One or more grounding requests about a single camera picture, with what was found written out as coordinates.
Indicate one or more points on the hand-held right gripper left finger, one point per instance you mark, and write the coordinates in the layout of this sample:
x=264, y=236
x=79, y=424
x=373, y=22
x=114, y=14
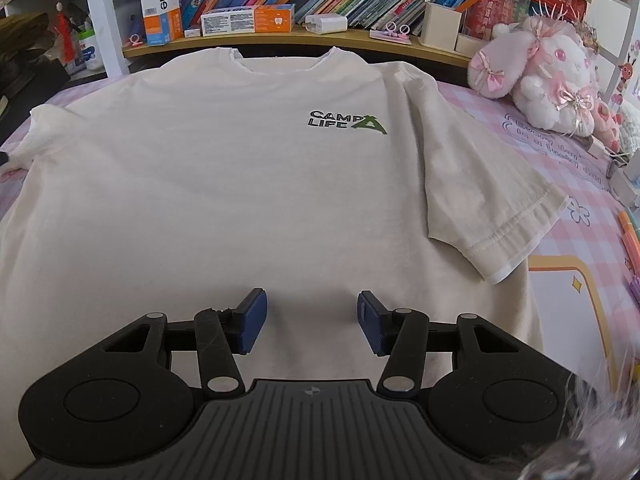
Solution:
x=252, y=322

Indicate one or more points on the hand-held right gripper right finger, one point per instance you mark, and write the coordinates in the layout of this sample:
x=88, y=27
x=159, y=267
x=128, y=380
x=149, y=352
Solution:
x=370, y=322

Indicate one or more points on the cream T-shirt with green print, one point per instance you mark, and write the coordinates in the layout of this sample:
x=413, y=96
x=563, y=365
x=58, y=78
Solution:
x=225, y=185

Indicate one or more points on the pink checked mat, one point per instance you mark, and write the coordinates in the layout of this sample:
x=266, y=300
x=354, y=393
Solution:
x=590, y=240

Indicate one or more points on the pale fluffy cloth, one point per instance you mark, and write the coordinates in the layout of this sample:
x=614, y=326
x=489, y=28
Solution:
x=595, y=435

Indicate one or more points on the orange pen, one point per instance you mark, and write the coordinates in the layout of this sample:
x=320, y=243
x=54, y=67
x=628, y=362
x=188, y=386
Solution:
x=631, y=240

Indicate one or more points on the curved wooden shelf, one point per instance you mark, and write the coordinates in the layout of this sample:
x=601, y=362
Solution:
x=280, y=42

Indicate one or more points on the small white box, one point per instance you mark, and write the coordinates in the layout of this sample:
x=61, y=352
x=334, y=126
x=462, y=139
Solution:
x=470, y=45

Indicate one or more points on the white and pink plush bunny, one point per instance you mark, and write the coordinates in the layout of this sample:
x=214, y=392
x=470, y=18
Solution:
x=542, y=75

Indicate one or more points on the white charger plug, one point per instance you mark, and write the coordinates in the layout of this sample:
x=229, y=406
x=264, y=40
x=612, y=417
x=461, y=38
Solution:
x=326, y=24

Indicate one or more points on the white and orange toothpaste box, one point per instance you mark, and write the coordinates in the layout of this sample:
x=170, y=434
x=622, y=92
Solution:
x=245, y=19

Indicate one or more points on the white pen holder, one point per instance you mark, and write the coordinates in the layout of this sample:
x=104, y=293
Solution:
x=440, y=25

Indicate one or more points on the small pink plush toy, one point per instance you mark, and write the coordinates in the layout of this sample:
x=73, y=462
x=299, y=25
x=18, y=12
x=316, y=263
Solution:
x=607, y=122

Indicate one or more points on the white bottle with blue label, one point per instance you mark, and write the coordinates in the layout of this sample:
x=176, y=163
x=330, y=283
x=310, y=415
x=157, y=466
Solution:
x=90, y=52

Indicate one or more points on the white and orange tall box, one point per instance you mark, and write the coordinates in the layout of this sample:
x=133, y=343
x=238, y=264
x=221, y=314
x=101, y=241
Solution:
x=160, y=5

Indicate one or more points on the red tassel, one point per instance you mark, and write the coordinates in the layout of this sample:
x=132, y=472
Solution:
x=63, y=25

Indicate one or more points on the white shelf post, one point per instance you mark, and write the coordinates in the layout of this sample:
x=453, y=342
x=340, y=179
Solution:
x=102, y=10

